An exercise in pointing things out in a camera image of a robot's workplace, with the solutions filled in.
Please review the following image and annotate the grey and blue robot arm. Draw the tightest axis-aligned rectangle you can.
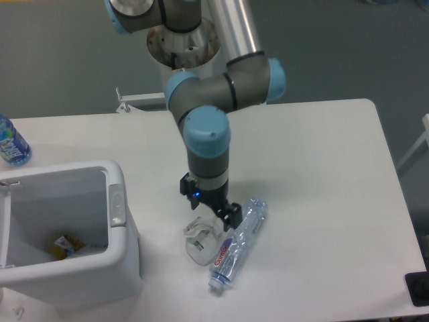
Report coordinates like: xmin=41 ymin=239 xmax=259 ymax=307
xmin=105 ymin=1 xmax=286 ymax=229

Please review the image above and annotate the blue labelled water bottle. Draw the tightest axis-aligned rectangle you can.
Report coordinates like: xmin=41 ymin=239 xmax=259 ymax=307
xmin=1 ymin=115 xmax=32 ymax=166

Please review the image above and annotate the clear crushed plastic bottle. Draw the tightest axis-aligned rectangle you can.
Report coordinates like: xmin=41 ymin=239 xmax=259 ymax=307
xmin=208 ymin=198 xmax=269 ymax=295

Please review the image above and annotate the white paper trash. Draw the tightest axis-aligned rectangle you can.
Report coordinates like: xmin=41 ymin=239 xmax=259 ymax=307
xmin=183 ymin=216 xmax=225 ymax=266

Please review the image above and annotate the white pedestal base frame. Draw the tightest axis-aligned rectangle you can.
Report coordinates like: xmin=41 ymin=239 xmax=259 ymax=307
xmin=115 ymin=87 xmax=167 ymax=113

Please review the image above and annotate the white frame at right edge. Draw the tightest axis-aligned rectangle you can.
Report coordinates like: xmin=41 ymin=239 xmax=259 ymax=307
xmin=395 ymin=114 xmax=428 ymax=178

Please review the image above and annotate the white plastic trash can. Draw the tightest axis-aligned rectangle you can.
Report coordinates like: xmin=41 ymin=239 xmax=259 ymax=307
xmin=1 ymin=160 xmax=143 ymax=307

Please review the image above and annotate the yellow wrapper in bin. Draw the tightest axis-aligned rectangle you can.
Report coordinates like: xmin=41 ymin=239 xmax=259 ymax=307
xmin=50 ymin=235 xmax=86 ymax=260

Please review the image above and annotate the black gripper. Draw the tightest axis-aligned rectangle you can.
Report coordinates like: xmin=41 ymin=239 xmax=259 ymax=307
xmin=180 ymin=172 xmax=242 ymax=231

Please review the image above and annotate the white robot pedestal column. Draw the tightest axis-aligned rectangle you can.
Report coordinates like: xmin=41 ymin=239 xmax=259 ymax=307
xmin=147 ymin=17 xmax=220 ymax=86

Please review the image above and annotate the black clamp at table edge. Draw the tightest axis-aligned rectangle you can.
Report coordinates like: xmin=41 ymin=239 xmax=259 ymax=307
xmin=405 ymin=271 xmax=428 ymax=307

